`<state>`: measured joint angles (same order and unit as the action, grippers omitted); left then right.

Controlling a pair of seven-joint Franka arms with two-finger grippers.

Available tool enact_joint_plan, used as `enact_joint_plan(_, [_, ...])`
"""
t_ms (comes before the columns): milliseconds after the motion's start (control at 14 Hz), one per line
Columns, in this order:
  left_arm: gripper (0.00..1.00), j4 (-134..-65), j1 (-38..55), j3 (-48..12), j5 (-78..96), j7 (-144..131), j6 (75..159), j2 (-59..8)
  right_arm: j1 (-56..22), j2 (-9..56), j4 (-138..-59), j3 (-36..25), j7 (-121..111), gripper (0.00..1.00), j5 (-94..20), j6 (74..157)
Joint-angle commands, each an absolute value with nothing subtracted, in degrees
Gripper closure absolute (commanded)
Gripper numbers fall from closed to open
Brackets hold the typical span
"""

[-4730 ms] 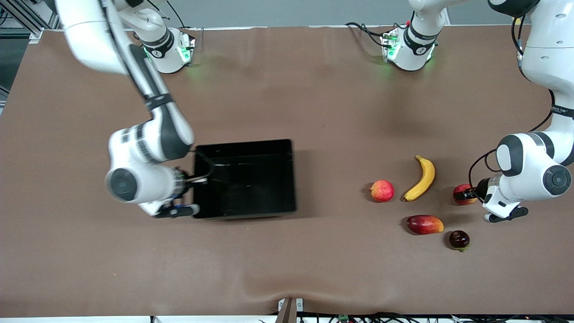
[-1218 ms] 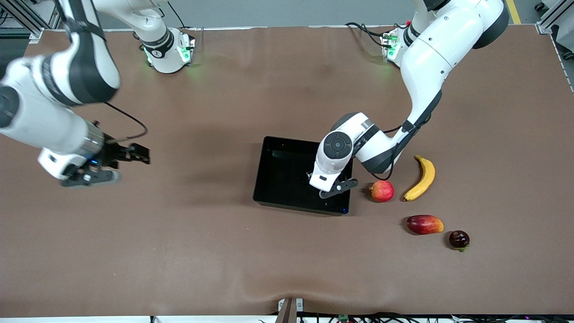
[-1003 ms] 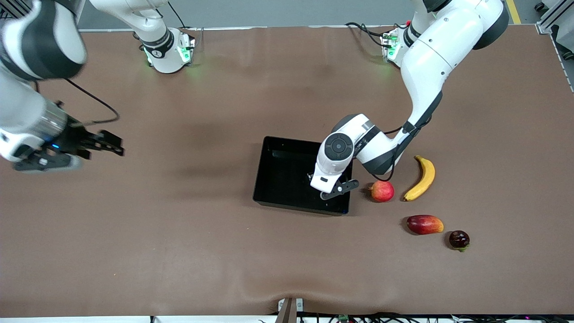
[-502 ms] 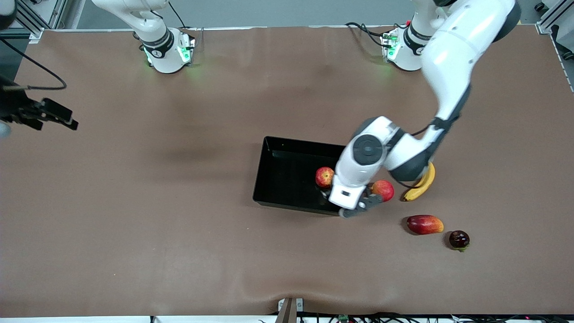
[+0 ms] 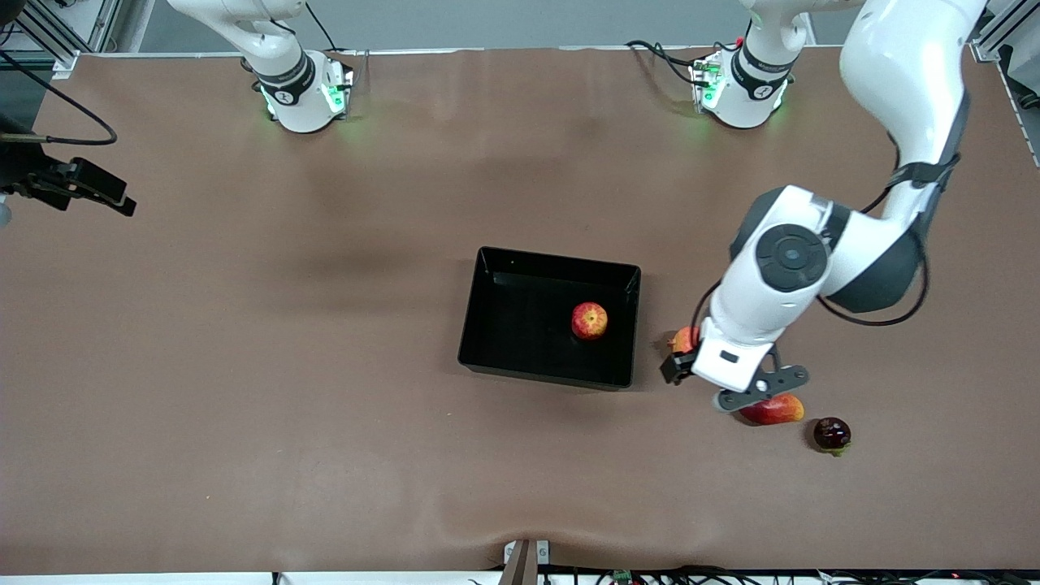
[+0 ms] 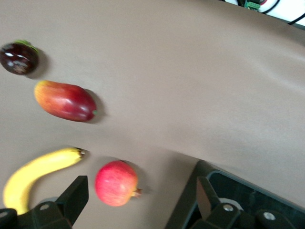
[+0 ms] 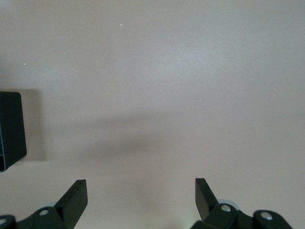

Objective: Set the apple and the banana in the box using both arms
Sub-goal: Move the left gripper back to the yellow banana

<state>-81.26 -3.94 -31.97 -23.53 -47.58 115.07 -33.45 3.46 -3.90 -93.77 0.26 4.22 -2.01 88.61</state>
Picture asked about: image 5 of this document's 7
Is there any red yellow apple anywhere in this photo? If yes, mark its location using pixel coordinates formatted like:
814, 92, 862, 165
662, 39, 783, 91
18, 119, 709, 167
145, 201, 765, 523
571, 301, 609, 340

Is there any black plastic box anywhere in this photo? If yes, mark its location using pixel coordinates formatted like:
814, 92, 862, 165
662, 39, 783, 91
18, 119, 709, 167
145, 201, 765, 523
457, 246, 642, 391

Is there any red mango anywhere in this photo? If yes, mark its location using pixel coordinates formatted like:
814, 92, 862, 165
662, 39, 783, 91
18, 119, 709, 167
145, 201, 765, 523
738, 393, 805, 427

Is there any dark purple mangosteen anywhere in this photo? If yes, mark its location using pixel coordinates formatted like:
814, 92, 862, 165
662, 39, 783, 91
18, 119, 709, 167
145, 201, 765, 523
813, 417, 852, 457

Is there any brown table cover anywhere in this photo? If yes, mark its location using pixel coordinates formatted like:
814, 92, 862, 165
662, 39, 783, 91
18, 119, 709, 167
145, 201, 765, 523
0, 45, 1040, 574

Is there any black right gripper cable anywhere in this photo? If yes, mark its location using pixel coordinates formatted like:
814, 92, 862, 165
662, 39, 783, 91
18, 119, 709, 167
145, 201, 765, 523
0, 50, 119, 147

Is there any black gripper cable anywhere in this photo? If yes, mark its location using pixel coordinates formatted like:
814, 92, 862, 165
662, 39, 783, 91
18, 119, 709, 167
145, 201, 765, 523
691, 89, 972, 358
0, 50, 119, 147

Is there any aluminium frame profile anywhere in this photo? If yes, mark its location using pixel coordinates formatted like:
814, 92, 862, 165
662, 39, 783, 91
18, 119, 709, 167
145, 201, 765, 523
971, 0, 1040, 106
0, 0, 123, 74

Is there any black cable bundle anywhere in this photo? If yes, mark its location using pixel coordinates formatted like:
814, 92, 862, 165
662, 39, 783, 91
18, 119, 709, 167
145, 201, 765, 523
467, 565, 1040, 585

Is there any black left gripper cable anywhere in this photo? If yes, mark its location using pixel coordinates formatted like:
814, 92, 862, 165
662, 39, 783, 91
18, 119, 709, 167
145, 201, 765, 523
691, 89, 972, 358

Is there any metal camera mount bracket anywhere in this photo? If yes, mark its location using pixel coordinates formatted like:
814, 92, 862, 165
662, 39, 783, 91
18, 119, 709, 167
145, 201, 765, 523
500, 539, 551, 585

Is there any black right arm base cable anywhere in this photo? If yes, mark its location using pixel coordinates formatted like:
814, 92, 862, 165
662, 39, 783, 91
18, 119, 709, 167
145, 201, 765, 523
305, 0, 342, 51

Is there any black arm base cable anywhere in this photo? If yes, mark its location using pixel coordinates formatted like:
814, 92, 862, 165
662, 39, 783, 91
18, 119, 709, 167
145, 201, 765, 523
624, 37, 701, 89
305, 0, 342, 51

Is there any black left arm base cable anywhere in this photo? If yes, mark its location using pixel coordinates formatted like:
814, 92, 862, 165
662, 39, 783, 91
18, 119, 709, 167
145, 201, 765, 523
624, 37, 701, 89

